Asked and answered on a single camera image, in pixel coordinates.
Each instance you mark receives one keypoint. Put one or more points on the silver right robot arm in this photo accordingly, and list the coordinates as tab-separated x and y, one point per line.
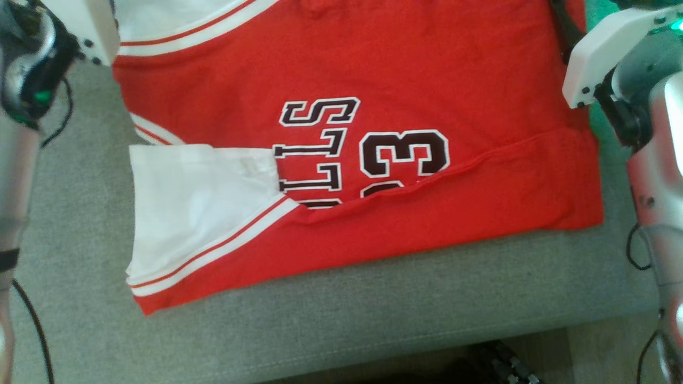
659	186

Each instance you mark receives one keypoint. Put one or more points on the grey fabric sofa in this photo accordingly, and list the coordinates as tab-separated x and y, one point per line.
341	330

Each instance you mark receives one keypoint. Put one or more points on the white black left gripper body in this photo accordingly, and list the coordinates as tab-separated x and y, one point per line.
90	26

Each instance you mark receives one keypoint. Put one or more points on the red white basketball jersey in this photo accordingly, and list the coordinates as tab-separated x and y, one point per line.
373	80

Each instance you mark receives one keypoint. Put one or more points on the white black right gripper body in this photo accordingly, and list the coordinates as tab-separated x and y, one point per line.
603	53

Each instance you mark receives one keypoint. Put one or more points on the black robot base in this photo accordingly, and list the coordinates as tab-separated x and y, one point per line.
480	365

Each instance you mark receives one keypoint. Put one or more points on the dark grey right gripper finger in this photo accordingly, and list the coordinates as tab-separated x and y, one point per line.
564	29

